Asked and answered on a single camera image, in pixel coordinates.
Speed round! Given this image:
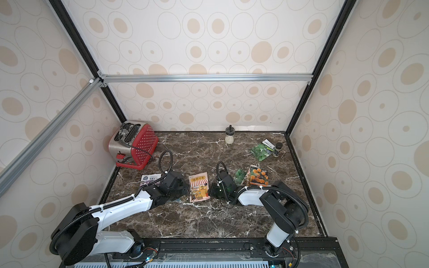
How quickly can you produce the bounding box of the purple flower seed packet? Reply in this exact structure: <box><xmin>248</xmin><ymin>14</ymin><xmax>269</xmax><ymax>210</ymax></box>
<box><xmin>140</xmin><ymin>174</ymin><xmax>162</xmax><ymax>186</ymax></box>

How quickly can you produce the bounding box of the green gourd seed packet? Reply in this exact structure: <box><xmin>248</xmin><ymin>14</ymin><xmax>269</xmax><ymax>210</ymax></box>
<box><xmin>234</xmin><ymin>169</ymin><xmax>246</xmax><ymax>185</ymax></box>

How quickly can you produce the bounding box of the small dark jar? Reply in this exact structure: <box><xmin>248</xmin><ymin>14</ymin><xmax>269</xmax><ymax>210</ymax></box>
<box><xmin>273</xmin><ymin>142</ymin><xmax>283</xmax><ymax>157</ymax></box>

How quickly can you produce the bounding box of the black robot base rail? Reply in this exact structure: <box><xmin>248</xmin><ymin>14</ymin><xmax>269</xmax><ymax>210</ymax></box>
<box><xmin>72</xmin><ymin>237</ymin><xmax>348</xmax><ymax>268</ymax></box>

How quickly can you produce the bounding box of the orange marigold seed packet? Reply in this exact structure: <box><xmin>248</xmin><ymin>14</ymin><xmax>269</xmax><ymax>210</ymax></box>
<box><xmin>243</xmin><ymin>165</ymin><xmax>270</xmax><ymax>186</ymax></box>

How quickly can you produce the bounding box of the small glass bottle black cap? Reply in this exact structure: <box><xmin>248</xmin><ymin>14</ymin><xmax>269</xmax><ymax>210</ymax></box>
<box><xmin>225</xmin><ymin>125</ymin><xmax>235</xmax><ymax>145</ymax></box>

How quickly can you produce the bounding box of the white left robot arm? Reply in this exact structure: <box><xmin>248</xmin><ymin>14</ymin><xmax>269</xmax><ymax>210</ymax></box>
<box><xmin>49</xmin><ymin>171</ymin><xmax>189</xmax><ymax>266</ymax></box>

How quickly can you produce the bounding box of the pink sunflower shop seed packet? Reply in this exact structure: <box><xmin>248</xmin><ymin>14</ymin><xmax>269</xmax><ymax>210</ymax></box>
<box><xmin>189</xmin><ymin>172</ymin><xmax>210</xmax><ymax>203</ymax></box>

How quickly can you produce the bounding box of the green vegetable seed packet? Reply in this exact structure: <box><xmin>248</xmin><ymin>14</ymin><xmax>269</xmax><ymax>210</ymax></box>
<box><xmin>250</xmin><ymin>139</ymin><xmax>275</xmax><ymax>161</ymax></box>

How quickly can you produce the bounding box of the black toaster power cord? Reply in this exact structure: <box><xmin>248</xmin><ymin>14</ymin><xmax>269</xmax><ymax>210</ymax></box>
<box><xmin>130</xmin><ymin>146</ymin><xmax>158</xmax><ymax>166</ymax></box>

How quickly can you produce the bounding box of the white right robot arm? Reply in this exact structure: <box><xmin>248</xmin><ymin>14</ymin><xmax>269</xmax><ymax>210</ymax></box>
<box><xmin>210</xmin><ymin>169</ymin><xmax>309</xmax><ymax>252</ymax></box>

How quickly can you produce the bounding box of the horizontal aluminium frame bar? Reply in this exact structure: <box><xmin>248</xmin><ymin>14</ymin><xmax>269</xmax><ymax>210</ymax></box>
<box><xmin>101</xmin><ymin>73</ymin><xmax>313</xmax><ymax>83</ymax></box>

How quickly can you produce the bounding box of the left aluminium frame bar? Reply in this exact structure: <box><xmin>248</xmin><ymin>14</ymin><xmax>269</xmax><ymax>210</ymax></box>
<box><xmin>1</xmin><ymin>78</ymin><xmax>102</xmax><ymax>195</ymax></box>

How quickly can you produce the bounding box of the red polka-dot toaster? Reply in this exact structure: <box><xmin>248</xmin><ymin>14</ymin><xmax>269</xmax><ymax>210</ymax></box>
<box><xmin>108</xmin><ymin>121</ymin><xmax>159</xmax><ymax>170</ymax></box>

